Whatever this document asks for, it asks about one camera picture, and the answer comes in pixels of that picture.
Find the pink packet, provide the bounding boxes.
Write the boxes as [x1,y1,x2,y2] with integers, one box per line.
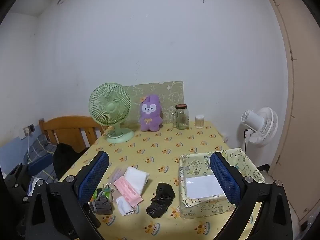
[114,176,143,207]

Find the grey socks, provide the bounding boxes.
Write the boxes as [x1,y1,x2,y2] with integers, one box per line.
[89,195,114,215]

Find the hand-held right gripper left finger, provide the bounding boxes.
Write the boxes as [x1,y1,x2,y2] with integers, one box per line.
[24,151,110,240]

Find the beige door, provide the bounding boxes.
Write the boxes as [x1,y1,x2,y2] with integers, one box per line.
[261,0,320,230]

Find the clear plastic packet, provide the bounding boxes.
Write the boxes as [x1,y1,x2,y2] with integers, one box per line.
[108,167,128,184]

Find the white standing fan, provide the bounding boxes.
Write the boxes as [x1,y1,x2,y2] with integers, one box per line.
[241,107,279,147]

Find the black cloth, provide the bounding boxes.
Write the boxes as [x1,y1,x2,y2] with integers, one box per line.
[53,143,89,180]

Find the patterned storage box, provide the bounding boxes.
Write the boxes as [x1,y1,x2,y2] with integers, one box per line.
[178,148,265,220]

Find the wooden bed headboard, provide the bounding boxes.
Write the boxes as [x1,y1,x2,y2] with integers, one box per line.
[38,116,110,153]

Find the thin white packet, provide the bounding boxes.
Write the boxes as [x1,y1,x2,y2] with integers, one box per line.
[116,196,139,217]

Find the glass jar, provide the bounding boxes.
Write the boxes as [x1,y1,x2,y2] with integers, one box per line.
[171,104,190,130]

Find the black plastic bag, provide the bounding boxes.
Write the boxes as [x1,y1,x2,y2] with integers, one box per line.
[146,182,175,218]

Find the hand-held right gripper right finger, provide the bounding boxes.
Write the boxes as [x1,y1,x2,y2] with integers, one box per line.
[209,151,294,240]

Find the green desk fan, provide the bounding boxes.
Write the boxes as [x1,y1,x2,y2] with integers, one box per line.
[88,82,135,144]

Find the white sheet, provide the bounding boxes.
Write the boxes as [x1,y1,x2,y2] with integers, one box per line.
[185,174,225,199]

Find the colourful cartoon print packet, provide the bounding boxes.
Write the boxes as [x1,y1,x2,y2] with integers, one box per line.
[92,184,114,200]

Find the blue plaid bedding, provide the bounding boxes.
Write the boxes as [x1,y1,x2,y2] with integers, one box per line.
[25,134,59,183]

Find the white charger cable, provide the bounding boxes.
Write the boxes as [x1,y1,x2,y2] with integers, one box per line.
[26,131,32,164]

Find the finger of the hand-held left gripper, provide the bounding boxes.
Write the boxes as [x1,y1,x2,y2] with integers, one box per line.
[5,153,53,203]

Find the purple plush toy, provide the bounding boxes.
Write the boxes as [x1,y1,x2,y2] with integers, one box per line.
[139,94,163,132]

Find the yellow cartoon print tablecloth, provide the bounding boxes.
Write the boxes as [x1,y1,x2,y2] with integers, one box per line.
[57,121,265,240]

